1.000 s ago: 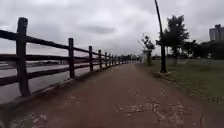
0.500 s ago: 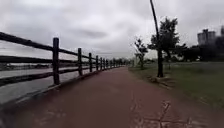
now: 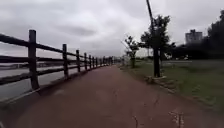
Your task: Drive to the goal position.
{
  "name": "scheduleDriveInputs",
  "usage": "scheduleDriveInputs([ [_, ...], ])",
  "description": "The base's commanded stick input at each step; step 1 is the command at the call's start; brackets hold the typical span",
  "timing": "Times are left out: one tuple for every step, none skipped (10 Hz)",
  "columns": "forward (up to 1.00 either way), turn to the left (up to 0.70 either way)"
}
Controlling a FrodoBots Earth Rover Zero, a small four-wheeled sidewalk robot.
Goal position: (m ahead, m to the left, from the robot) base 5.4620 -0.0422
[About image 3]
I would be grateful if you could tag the small bent tree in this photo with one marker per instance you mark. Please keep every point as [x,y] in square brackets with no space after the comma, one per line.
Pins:
[132,50]

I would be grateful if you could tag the red paved path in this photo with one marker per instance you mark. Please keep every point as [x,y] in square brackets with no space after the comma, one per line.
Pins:
[100,100]

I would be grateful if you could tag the leaning pole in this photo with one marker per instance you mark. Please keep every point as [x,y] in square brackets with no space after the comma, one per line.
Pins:
[156,63]

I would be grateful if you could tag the stone kerb under fence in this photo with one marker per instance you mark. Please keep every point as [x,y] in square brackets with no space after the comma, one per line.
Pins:
[56,85]

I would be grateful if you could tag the dark leafy tree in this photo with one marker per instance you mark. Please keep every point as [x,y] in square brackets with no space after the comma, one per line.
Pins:
[163,33]

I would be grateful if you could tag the tall grey building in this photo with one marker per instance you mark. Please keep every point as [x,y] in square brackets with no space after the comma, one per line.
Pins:
[193,36]

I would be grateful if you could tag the grass strip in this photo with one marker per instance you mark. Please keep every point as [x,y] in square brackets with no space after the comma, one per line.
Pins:
[200,83]

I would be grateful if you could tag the grey water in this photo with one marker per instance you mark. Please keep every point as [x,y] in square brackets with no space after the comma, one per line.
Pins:
[16,88]

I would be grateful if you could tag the row of dark trees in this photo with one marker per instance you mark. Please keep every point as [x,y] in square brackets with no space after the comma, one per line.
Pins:
[213,43]

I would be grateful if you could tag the dark wooden rail fence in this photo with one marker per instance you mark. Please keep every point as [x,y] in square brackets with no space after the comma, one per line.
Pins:
[32,60]

